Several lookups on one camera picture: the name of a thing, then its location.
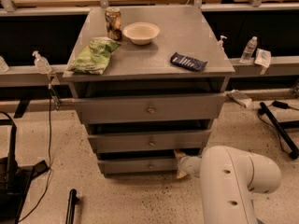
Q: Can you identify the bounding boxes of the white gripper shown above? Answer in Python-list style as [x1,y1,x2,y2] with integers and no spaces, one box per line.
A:
[174,149,202,179]

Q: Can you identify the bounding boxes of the grey bottom drawer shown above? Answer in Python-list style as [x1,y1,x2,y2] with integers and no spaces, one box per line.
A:
[98,157,178,175]

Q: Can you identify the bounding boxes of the grey drawer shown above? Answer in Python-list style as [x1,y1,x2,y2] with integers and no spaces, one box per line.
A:
[88,130,210,153]
[98,157,178,175]
[74,93,226,124]

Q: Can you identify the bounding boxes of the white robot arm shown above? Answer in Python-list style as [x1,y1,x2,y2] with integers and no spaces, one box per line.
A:
[174,146,282,224]

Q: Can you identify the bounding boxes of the grey top drawer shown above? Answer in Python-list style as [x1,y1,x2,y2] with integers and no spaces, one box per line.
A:
[74,93,226,124]

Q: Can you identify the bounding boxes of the grey middle drawer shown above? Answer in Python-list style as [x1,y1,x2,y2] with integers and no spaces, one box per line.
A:
[88,130,210,153]

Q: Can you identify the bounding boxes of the grey drawer cabinet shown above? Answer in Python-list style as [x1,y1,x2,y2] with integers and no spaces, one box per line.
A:
[62,5,235,179]

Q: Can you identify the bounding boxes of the dark blue snack bar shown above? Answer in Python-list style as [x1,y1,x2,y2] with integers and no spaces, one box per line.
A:
[170,52,207,72]

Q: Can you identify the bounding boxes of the black bar on floor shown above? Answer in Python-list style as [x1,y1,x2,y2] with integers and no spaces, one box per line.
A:
[65,189,78,224]

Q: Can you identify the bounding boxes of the black power adapter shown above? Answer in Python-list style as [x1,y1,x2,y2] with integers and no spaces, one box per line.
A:
[272,101,290,109]

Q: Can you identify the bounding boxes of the black stand leg right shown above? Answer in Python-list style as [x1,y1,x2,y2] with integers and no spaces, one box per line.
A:
[258,102,299,160]

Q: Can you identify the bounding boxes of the small pump bottle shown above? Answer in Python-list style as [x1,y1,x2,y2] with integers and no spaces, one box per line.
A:
[218,35,227,51]

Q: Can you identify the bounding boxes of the clear water bottle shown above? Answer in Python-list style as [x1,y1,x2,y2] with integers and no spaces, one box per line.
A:
[240,36,258,63]

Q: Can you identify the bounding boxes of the white paper packet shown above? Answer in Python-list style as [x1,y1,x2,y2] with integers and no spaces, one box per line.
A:
[254,49,271,75]

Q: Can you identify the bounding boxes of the green chip bag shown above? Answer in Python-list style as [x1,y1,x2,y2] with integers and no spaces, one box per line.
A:
[67,37,121,75]

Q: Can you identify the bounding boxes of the white paper bowl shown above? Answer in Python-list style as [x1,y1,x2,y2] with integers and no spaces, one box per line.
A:
[122,22,160,45]

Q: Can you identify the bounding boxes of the brown drink can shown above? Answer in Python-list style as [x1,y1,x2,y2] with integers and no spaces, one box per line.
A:
[105,7,122,40]

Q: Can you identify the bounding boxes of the black stand base left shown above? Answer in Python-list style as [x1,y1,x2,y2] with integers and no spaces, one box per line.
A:
[0,112,50,224]

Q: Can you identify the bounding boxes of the left hand sanitizer bottle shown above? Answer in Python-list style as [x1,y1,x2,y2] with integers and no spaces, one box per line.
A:
[32,50,51,74]

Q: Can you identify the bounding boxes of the clear bottle far left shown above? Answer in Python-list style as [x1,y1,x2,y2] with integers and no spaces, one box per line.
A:
[0,56,9,73]

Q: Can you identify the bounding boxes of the black hanging cable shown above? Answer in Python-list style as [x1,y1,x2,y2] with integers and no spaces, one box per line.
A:
[18,75,62,223]

